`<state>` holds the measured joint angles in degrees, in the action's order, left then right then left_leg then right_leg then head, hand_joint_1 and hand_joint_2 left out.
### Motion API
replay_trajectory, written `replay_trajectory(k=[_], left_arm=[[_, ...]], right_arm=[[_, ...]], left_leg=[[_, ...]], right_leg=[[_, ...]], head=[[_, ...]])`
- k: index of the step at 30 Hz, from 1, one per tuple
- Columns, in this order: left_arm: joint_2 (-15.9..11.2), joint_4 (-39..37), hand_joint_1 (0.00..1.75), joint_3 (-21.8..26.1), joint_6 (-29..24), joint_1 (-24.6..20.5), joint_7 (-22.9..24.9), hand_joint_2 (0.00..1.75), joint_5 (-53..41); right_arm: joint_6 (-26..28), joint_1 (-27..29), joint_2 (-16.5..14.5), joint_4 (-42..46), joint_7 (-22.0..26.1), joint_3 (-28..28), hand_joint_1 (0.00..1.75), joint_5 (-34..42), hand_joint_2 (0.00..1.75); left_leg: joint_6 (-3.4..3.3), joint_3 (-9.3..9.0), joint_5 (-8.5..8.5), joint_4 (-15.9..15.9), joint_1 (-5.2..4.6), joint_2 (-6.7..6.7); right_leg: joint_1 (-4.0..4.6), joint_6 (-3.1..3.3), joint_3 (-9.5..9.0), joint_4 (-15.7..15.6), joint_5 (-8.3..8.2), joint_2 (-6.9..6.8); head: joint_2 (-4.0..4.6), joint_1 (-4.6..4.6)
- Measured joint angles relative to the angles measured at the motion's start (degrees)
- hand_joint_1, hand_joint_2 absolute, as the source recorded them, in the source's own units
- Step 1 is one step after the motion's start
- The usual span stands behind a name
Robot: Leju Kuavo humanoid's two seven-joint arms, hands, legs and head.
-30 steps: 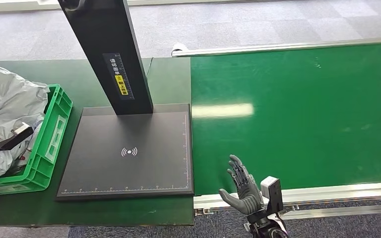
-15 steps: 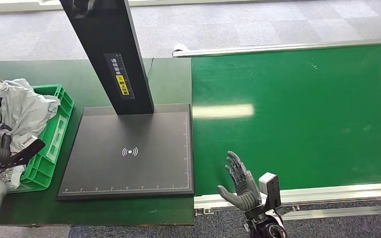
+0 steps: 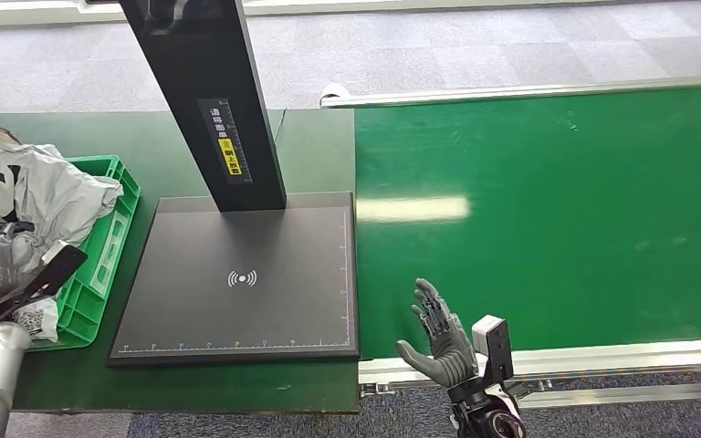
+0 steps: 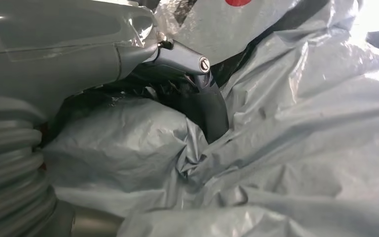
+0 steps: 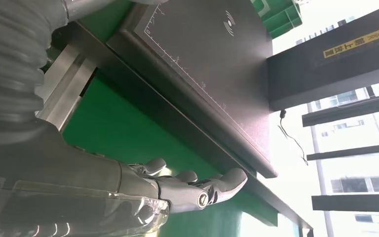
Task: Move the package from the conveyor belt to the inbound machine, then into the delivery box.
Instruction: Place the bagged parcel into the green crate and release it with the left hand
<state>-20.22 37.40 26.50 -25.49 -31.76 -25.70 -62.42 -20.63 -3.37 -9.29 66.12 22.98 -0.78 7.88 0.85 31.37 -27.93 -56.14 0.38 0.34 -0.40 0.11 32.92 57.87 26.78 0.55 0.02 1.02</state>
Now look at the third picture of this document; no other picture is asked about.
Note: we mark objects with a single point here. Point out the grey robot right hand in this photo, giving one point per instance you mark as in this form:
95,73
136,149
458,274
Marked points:
447,350

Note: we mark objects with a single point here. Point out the white package with red print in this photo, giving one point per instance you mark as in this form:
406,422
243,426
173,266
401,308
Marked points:
54,187

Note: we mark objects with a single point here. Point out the green conveyor belt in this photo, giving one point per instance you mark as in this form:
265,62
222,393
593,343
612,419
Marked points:
568,230

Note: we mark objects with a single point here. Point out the white conveyor roller cap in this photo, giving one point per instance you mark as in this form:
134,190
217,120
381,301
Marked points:
333,92

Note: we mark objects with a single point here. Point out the green plastic crate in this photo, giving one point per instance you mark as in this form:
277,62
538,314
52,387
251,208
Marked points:
108,254

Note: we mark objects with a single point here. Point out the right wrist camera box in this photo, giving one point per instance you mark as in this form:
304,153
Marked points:
495,350

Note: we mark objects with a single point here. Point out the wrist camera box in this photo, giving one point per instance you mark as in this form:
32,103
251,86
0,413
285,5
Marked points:
495,350
48,278

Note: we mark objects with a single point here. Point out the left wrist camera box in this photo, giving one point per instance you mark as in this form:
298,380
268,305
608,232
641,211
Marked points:
48,278

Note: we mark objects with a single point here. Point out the wide aluminium conveyor rail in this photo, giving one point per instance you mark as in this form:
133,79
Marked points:
628,356

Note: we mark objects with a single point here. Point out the black scanner base plate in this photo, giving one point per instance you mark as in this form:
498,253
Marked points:
235,278

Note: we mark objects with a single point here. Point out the thin aluminium conveyor rail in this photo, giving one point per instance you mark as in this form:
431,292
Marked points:
508,92

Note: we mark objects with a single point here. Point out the black scanner post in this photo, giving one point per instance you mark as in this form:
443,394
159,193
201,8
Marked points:
205,78

